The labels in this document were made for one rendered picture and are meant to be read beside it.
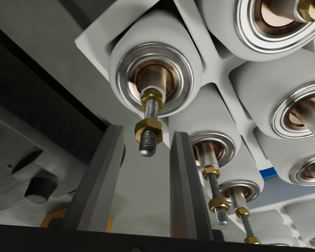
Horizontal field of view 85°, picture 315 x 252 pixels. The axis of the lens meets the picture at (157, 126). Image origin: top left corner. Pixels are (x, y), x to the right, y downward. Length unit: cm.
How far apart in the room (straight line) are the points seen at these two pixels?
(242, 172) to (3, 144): 43
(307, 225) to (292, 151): 32
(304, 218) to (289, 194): 6
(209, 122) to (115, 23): 16
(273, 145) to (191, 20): 22
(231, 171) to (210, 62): 17
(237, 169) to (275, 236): 32
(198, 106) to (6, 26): 45
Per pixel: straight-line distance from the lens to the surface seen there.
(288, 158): 31
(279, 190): 59
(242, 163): 32
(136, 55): 16
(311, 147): 30
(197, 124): 21
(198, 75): 18
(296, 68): 23
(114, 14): 24
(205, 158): 22
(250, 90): 24
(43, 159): 40
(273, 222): 61
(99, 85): 48
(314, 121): 22
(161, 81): 16
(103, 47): 25
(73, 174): 42
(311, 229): 59
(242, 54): 18
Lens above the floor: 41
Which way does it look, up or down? 51 degrees down
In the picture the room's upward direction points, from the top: 177 degrees counter-clockwise
